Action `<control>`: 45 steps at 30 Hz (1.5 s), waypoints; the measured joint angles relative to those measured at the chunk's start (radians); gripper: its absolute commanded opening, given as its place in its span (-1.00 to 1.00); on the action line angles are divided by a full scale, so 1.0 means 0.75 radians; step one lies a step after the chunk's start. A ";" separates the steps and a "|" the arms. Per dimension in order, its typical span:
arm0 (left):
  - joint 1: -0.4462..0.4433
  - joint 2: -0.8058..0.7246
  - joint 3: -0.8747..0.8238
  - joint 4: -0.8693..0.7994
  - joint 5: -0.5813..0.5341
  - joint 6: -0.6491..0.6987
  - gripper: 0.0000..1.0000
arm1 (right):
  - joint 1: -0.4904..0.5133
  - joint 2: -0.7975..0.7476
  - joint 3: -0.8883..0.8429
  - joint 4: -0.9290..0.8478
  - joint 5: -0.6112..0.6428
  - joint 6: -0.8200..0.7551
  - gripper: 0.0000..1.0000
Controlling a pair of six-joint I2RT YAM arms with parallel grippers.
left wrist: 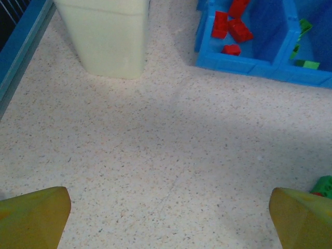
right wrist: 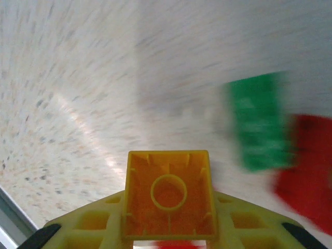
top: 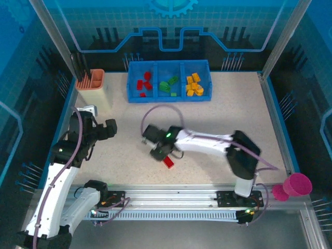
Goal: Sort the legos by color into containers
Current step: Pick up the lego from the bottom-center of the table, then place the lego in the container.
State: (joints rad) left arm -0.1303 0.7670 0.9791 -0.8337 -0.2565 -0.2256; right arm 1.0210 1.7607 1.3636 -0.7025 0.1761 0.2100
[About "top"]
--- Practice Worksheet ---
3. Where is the beige holder with orange top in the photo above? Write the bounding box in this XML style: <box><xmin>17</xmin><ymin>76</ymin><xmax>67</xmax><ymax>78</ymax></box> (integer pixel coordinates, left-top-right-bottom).
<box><xmin>75</xmin><ymin>68</ymin><xmax>114</xmax><ymax>114</ymax></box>

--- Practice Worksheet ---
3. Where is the aluminium table side rail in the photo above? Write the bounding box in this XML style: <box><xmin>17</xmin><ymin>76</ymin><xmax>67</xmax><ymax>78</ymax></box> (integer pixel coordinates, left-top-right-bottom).
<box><xmin>256</xmin><ymin>72</ymin><xmax>295</xmax><ymax>175</ymax></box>

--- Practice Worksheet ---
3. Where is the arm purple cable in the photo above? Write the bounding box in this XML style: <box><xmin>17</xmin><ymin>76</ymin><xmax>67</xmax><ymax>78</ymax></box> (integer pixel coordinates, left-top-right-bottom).
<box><xmin>141</xmin><ymin>105</ymin><xmax>281</xmax><ymax>225</ymax></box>
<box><xmin>32</xmin><ymin>106</ymin><xmax>84</xmax><ymax>249</ymax></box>

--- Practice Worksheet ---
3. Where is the aluminium mounting rail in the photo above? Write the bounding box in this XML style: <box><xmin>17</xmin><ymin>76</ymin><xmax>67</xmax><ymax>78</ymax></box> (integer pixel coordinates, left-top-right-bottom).
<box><xmin>63</xmin><ymin>183</ymin><xmax>312</xmax><ymax>208</ymax></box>

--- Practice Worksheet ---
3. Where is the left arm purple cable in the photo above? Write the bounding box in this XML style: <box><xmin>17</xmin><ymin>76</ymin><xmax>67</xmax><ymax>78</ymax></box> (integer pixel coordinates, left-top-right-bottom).
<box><xmin>32</xmin><ymin>106</ymin><xmax>84</xmax><ymax>249</ymax></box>

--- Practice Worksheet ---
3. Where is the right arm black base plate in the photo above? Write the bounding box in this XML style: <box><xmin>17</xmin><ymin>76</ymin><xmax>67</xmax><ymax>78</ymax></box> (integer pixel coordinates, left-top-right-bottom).
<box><xmin>216</xmin><ymin>190</ymin><xmax>265</xmax><ymax>208</ymax></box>

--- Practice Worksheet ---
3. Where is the white slotted cable duct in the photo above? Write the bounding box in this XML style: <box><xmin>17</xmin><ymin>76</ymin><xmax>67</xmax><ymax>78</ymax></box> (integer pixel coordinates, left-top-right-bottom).
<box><xmin>77</xmin><ymin>209</ymin><xmax>240</xmax><ymax>222</ymax></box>

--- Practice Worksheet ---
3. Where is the black controller board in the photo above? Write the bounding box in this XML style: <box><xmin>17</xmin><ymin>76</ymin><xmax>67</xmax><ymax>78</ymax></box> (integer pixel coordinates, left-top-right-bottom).
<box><xmin>90</xmin><ymin>208</ymin><xmax>109</xmax><ymax>218</ymax></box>
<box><xmin>237</xmin><ymin>208</ymin><xmax>257</xmax><ymax>226</ymax></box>

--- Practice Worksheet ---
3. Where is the blue three-compartment bin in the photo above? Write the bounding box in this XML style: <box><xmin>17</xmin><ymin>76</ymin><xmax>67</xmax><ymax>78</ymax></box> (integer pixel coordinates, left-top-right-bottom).
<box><xmin>127</xmin><ymin>59</ymin><xmax>213</xmax><ymax>104</ymax></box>

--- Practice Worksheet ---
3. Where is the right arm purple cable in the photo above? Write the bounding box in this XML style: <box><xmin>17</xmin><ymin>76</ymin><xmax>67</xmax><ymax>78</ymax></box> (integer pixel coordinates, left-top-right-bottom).
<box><xmin>141</xmin><ymin>105</ymin><xmax>281</xmax><ymax>225</ymax></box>

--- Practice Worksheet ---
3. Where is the aluminium frame post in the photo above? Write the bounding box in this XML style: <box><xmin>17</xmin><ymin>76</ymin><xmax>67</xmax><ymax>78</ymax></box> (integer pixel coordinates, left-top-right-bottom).
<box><xmin>260</xmin><ymin>0</ymin><xmax>313</xmax><ymax>78</ymax></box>
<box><xmin>27</xmin><ymin>0</ymin><xmax>81</xmax><ymax>81</ymax></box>

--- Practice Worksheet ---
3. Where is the pink plastic cup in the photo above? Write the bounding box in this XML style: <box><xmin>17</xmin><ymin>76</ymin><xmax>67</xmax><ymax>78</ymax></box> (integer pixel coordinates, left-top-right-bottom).
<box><xmin>283</xmin><ymin>173</ymin><xmax>313</xmax><ymax>197</ymax></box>

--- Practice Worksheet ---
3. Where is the black utensil handle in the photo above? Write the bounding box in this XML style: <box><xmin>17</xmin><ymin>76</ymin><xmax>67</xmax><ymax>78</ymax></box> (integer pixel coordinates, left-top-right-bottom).
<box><xmin>78</xmin><ymin>53</ymin><xmax>91</xmax><ymax>81</ymax></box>

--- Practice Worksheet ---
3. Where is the small magenta foam cylinder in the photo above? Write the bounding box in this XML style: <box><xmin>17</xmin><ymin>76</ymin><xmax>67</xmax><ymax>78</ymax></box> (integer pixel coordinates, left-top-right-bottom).
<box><xmin>272</xmin><ymin>184</ymin><xmax>290</xmax><ymax>202</ymax></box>

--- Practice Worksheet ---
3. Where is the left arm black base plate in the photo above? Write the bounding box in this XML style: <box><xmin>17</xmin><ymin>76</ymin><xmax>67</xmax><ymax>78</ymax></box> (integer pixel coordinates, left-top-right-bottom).
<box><xmin>100</xmin><ymin>190</ymin><xmax>127</xmax><ymax>209</ymax></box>

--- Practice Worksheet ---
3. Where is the short purple cable loop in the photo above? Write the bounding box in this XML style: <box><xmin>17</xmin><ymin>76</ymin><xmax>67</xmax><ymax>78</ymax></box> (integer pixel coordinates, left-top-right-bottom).
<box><xmin>88</xmin><ymin>198</ymin><xmax>130</xmax><ymax>226</ymax></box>

